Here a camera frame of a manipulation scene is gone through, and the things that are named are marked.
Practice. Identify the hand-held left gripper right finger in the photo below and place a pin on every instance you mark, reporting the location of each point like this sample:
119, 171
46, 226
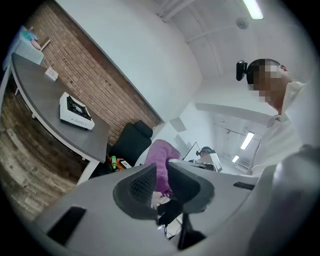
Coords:
197, 195

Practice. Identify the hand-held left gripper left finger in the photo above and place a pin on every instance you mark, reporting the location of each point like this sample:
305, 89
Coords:
125, 197

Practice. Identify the purple cloth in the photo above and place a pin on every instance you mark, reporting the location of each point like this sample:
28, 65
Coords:
160, 152

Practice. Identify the white portable gas stove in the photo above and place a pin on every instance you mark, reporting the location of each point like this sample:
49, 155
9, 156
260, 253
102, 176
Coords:
77, 122

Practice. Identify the table with light blue tablecloth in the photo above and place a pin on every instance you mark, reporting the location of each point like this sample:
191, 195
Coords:
27, 53

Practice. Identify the white printed card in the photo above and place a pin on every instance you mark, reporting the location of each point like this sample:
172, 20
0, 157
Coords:
125, 164

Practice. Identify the green bottle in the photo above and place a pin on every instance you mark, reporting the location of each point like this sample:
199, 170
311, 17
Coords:
114, 162

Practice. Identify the ceiling light panel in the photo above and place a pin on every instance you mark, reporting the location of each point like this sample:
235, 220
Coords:
235, 159
253, 8
247, 140

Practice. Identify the black office chair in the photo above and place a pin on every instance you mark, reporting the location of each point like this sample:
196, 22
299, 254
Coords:
130, 145

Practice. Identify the person's white shirt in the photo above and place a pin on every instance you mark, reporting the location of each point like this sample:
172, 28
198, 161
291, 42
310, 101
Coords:
275, 140

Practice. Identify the person's head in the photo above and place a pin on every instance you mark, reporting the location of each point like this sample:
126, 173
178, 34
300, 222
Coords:
270, 85

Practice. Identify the white printed cardboard box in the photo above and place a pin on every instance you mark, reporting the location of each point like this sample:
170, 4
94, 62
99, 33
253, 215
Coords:
51, 74

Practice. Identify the wooden board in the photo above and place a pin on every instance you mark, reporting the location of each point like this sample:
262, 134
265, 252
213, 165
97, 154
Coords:
45, 45

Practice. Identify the pink plate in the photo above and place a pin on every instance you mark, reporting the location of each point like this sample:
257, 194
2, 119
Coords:
36, 45

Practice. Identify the round smoke detector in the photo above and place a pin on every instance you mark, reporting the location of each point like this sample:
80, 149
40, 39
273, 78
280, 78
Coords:
242, 23

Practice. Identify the teal plate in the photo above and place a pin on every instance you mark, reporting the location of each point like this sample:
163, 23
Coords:
30, 36

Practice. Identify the black head-mounted camera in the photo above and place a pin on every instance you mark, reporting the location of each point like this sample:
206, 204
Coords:
241, 71

